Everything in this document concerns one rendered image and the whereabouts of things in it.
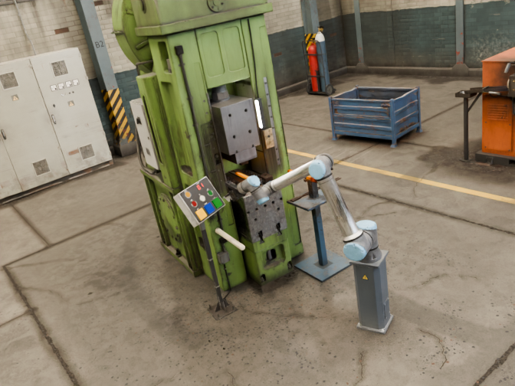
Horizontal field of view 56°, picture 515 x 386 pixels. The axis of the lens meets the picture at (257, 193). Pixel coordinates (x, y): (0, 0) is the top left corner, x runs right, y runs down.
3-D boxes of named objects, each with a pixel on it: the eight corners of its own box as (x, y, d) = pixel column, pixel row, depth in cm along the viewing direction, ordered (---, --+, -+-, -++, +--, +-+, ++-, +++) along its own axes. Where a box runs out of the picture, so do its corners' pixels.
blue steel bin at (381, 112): (423, 131, 759) (420, 85, 731) (395, 148, 713) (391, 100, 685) (360, 125, 845) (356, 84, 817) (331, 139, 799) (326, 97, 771)
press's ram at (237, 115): (268, 142, 414) (260, 95, 398) (229, 155, 397) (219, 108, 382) (244, 134, 448) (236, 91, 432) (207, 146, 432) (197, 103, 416)
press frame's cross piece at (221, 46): (250, 77, 405) (240, 17, 386) (207, 89, 387) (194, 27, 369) (226, 74, 441) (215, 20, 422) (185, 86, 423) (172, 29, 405)
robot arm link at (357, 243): (375, 248, 333) (330, 151, 319) (367, 261, 320) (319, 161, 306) (356, 252, 342) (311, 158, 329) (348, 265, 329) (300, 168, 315)
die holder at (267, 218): (287, 227, 441) (280, 182, 424) (252, 243, 425) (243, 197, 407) (256, 210, 487) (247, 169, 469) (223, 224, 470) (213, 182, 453)
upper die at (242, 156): (257, 157, 412) (255, 146, 408) (237, 164, 403) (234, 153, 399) (233, 148, 446) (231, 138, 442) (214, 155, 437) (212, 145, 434)
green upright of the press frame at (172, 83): (248, 280, 458) (194, 27, 369) (224, 292, 447) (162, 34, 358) (226, 263, 494) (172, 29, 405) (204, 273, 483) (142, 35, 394)
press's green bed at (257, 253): (294, 271, 459) (287, 227, 441) (261, 287, 443) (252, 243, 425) (264, 250, 504) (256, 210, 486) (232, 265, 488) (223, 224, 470)
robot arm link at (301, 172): (333, 145, 329) (264, 181, 373) (326, 152, 320) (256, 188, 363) (342, 160, 330) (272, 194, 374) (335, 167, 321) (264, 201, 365)
